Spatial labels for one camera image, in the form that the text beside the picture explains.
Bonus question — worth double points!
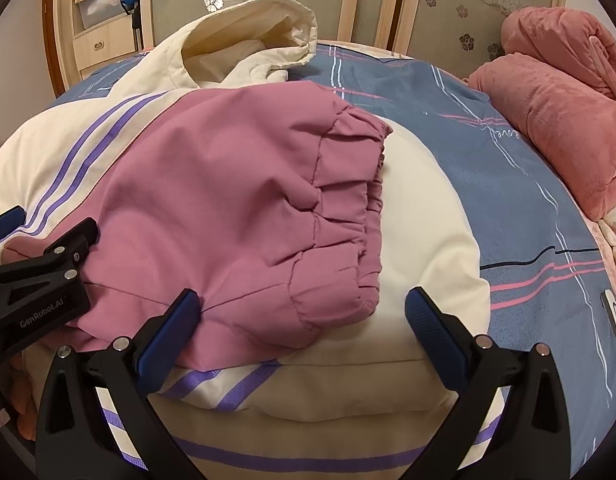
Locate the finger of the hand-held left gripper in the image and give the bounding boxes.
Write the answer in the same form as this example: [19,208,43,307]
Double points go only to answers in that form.
[0,217,98,292]
[0,206,26,251]

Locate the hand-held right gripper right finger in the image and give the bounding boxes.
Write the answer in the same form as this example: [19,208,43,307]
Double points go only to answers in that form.
[405,286,571,480]

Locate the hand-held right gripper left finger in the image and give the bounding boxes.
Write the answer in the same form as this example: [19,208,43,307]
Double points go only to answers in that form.
[35,289,203,480]

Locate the white and pink jacket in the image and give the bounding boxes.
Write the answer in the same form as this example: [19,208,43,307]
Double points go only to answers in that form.
[0,0,506,480]

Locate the person's left hand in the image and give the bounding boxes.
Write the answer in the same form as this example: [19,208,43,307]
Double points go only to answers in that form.
[0,347,44,443]

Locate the blue patterned bed sheet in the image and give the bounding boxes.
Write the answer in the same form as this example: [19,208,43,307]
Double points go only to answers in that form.
[52,42,616,463]

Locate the small white and black device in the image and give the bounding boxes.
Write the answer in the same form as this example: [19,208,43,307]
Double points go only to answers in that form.
[600,290,616,339]

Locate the wooden drawer cabinet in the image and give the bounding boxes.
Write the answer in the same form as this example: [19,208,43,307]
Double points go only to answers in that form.
[42,0,144,97]

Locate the floral mattress cover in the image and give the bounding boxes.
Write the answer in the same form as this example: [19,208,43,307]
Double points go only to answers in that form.
[595,214,616,283]

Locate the white storage box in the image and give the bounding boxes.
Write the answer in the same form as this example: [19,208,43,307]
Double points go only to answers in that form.
[80,0,129,29]

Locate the pink rolled blanket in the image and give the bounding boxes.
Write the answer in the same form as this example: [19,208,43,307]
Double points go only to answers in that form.
[463,6,616,222]

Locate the frosted glass wardrobe doors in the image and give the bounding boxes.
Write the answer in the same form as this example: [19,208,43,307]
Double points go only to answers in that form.
[138,0,564,61]

